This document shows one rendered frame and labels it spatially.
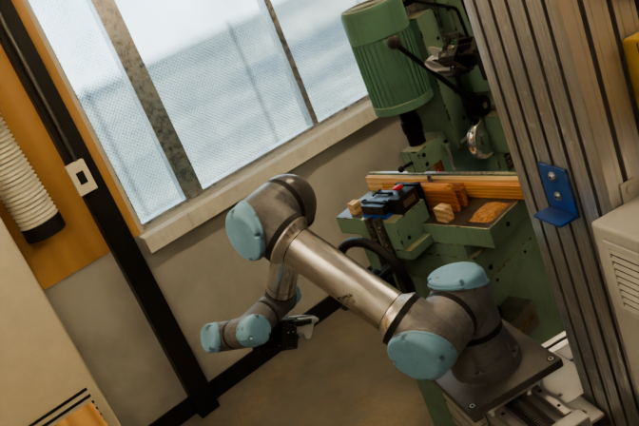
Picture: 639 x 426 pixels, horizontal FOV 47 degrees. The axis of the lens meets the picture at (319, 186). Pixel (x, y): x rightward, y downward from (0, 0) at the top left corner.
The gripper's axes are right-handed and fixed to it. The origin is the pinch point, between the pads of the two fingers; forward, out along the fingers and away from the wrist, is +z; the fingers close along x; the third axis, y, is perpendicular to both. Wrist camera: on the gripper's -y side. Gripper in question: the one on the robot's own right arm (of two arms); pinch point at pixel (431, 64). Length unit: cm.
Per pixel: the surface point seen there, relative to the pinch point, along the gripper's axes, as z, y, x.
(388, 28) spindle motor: 12.7, 5.8, -9.4
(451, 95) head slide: 13.8, -24.9, -1.9
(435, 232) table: 9.3, -25.3, 39.0
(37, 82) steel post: 152, 47, 9
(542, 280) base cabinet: -1, -65, 43
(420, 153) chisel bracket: 17.3, -21.1, 17.1
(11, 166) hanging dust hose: 145, 49, 42
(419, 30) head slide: 13.9, -6.9, -14.4
